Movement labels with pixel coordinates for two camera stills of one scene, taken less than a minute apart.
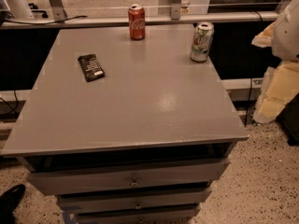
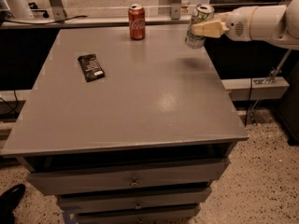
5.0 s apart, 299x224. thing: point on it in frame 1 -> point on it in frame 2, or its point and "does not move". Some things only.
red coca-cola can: [136, 19] does not move
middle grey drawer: [135, 200] does not move
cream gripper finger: [278, 85] -> [237, 23]
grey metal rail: [121, 21] does not move
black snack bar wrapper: [92, 67] does not move
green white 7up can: [202, 40] -> [202, 13]
